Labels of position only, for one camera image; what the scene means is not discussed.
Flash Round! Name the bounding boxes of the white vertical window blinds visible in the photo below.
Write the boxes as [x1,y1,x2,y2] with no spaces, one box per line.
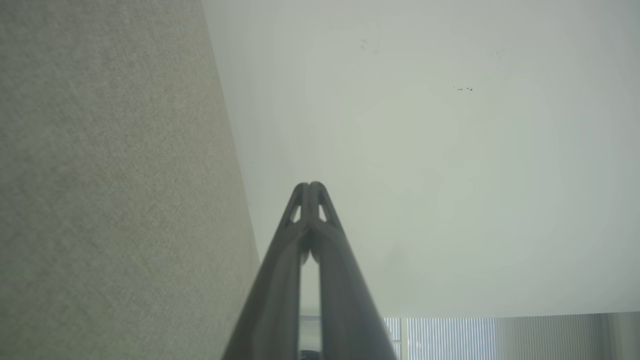
[384,312,640,360]

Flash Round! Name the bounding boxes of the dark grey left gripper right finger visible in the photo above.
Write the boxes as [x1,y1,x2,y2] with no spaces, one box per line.
[310,181,398,360]

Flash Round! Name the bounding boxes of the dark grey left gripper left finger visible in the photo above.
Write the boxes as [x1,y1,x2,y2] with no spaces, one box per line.
[222,182,311,360]

